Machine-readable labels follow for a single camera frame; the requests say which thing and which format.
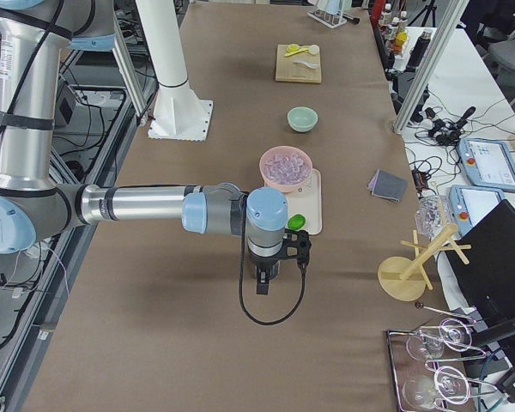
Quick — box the white plastic spoon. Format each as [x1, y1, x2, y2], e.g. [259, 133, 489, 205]
[293, 60, 320, 70]

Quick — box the wine glass rack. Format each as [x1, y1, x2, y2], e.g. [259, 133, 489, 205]
[385, 315, 508, 411]

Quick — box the grey folded cloth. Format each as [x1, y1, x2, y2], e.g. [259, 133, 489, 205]
[367, 170, 408, 203]

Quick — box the wooden cutting board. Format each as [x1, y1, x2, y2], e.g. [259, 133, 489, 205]
[275, 44, 322, 84]

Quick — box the clear plastic ice bag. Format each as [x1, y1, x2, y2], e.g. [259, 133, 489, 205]
[415, 195, 452, 238]

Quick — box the teach pendant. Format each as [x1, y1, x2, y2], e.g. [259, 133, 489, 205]
[457, 137, 515, 192]
[449, 185, 505, 236]

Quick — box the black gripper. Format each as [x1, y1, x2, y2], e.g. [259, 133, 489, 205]
[250, 252, 280, 295]

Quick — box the black monitor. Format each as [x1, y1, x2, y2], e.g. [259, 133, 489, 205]
[445, 199, 515, 348]

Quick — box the cream plastic tray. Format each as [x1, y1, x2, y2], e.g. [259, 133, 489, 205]
[283, 168, 323, 235]

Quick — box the black bottle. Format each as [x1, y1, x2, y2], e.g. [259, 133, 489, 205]
[406, 28, 433, 72]

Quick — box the yellow plastic knife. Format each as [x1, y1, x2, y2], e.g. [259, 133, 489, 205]
[284, 47, 309, 58]

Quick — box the upper teach pendant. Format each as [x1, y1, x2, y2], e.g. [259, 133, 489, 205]
[457, 137, 515, 192]

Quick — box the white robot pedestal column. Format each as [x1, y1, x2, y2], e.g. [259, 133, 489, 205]
[136, 0, 214, 142]

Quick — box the upper wine glass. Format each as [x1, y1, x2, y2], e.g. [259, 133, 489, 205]
[406, 318, 472, 361]

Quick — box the pink bowl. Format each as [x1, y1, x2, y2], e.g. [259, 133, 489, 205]
[259, 146, 312, 193]

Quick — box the lower wine glass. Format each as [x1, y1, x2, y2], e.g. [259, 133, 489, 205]
[403, 366, 470, 411]

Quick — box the black camera cable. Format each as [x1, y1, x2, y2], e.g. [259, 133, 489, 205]
[238, 192, 306, 324]

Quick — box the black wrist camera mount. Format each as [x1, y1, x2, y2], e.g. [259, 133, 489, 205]
[279, 228, 312, 273]

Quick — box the clear ice cubes pile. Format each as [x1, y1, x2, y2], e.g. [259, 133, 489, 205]
[263, 152, 311, 185]

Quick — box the lower teach pendant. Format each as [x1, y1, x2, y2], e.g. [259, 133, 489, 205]
[449, 185, 505, 236]

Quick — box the aluminium frame post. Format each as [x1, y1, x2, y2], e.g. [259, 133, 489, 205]
[393, 0, 468, 135]

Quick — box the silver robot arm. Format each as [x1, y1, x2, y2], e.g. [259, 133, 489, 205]
[0, 1, 288, 294]

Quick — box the green lime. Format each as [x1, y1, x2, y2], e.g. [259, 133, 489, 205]
[287, 214, 306, 231]

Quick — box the wooden cup tree stand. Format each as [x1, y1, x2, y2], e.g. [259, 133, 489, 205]
[378, 222, 471, 302]

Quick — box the mint green bowl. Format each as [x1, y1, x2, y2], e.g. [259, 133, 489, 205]
[287, 106, 318, 133]

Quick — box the white wire rack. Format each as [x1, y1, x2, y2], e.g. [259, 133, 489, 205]
[307, 0, 361, 28]

